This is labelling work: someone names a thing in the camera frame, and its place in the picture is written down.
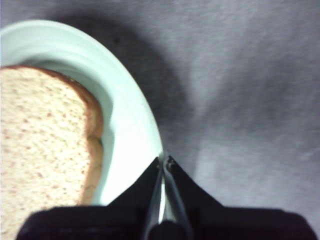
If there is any brown-crusted bread slice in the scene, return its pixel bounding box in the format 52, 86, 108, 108
0, 65, 105, 240

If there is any pale green round plate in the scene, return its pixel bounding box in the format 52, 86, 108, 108
0, 19, 168, 222

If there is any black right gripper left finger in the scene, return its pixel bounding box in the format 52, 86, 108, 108
16, 156, 163, 240

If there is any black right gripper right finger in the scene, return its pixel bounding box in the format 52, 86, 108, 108
166, 155, 319, 240

